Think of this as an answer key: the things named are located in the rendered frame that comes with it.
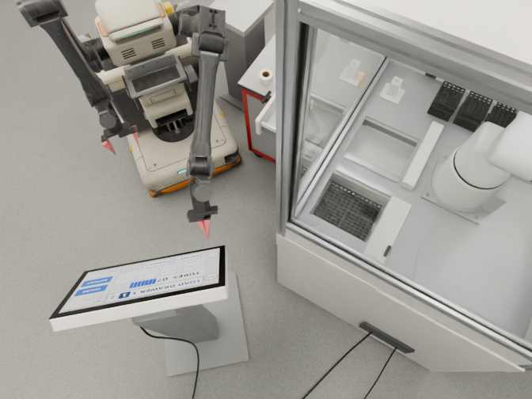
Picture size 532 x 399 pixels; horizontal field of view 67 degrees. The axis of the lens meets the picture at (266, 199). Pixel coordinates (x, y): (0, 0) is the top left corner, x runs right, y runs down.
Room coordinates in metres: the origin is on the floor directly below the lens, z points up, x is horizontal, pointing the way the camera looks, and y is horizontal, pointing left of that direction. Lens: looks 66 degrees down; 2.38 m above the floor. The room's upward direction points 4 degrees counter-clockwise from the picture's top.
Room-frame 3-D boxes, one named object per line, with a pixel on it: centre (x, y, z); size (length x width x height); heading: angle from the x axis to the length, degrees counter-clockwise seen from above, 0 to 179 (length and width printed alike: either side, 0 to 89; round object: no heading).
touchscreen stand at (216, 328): (0.29, 0.40, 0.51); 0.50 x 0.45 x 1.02; 7
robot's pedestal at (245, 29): (1.90, 0.08, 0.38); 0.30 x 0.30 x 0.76; 50
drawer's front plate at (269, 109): (1.12, -0.06, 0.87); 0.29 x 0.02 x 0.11; 146
